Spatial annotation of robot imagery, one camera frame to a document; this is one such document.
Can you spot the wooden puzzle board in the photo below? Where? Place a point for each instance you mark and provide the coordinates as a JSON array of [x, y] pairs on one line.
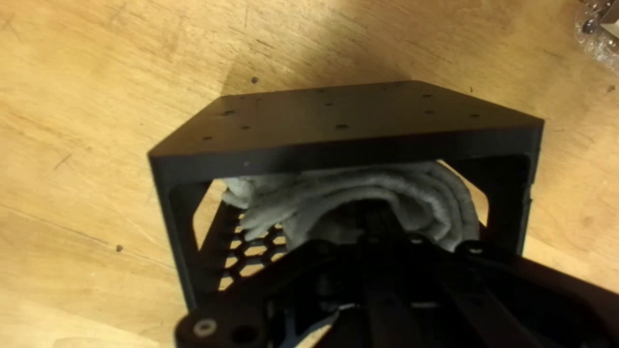
[[602, 32]]

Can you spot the black perforated box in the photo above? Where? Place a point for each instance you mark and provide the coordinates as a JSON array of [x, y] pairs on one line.
[[335, 123]]

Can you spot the grey white cloth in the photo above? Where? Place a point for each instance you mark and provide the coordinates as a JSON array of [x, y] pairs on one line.
[[387, 194]]

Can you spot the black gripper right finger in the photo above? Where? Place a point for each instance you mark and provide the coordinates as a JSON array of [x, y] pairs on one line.
[[484, 303]]

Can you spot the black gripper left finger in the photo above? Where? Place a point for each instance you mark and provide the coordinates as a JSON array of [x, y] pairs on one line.
[[258, 326]]

